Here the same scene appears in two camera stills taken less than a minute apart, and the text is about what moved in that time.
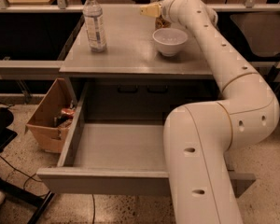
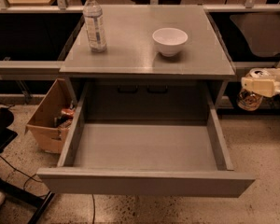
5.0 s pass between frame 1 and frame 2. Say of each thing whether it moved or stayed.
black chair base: stayed
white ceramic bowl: stayed
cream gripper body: moved
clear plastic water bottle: stayed
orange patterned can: moved
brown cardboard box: stayed
